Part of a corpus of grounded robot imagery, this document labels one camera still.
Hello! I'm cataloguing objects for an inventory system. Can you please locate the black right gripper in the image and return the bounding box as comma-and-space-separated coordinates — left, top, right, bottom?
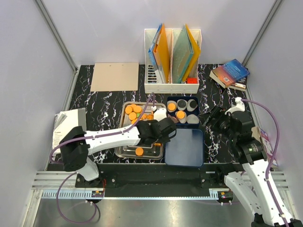
196, 104, 237, 141

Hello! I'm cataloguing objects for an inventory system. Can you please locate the black sandwich cookie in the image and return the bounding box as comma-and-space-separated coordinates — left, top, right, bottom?
189, 100, 197, 109
178, 99, 187, 108

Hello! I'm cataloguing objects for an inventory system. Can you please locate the orange round cookie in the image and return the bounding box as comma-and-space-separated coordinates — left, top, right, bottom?
135, 147, 144, 156
133, 105, 142, 114
167, 103, 177, 113
125, 105, 133, 114
176, 111, 186, 120
128, 112, 137, 121

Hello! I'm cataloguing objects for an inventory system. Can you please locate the blue tin lid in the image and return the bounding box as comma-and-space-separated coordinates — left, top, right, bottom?
164, 128, 204, 167

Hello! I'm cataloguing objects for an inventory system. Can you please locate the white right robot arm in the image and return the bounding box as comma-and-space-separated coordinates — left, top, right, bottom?
204, 106, 303, 227

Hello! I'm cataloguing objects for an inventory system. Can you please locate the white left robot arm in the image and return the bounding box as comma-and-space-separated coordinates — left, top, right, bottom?
58, 117, 177, 187

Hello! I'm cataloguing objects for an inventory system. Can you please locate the orange swirl cookie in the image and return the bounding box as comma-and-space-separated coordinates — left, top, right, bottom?
141, 114, 147, 120
146, 114, 154, 120

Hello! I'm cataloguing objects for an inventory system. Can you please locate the orange star cookie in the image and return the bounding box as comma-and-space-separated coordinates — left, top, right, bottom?
131, 118, 140, 125

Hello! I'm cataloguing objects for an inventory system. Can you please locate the steel baking tray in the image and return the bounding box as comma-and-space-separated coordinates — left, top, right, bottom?
115, 102, 166, 160

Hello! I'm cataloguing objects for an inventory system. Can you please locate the white paper cup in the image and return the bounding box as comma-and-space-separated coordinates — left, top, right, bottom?
176, 114, 187, 123
187, 114, 200, 124
187, 99, 197, 112
167, 100, 177, 106
177, 100, 187, 111

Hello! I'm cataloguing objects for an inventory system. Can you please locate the blue cookie tin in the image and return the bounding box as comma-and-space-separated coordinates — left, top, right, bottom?
166, 96, 200, 129

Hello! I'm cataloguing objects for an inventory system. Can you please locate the lower paperback book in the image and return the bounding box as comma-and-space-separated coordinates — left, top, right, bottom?
209, 70, 248, 92

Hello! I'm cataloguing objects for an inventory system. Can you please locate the purple box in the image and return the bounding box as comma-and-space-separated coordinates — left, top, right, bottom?
251, 126, 274, 162

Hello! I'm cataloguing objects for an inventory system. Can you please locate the blue paperback book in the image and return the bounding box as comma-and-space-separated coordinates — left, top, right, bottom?
209, 59, 250, 88

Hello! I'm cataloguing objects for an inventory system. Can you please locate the white file organizer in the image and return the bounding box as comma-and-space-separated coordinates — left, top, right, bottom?
144, 28, 200, 94

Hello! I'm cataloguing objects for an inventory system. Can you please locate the red small box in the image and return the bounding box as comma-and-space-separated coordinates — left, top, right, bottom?
186, 78, 198, 84

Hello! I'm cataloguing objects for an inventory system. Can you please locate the tan clipboard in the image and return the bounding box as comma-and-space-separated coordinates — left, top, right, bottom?
90, 62, 139, 92

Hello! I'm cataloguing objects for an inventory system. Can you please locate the yellow folder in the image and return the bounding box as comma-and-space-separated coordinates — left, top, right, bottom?
182, 24, 201, 83

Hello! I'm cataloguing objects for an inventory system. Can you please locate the teal folder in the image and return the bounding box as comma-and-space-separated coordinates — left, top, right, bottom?
172, 24, 191, 84

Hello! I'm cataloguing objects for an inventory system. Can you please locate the blue folder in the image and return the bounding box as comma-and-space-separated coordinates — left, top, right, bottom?
148, 23, 163, 84

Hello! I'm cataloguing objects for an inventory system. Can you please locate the orange folder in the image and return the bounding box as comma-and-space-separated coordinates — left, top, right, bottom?
152, 23, 170, 83

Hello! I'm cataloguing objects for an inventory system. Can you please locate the white paper manual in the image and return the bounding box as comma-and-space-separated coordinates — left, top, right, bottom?
52, 108, 87, 149

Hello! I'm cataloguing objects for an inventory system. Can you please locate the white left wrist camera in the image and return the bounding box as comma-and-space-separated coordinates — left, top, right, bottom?
153, 108, 167, 122

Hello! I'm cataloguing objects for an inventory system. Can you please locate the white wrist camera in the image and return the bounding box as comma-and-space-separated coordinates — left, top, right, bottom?
224, 97, 245, 115
153, 108, 167, 122

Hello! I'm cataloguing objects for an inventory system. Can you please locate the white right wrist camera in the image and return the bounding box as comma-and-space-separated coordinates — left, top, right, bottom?
224, 97, 245, 115

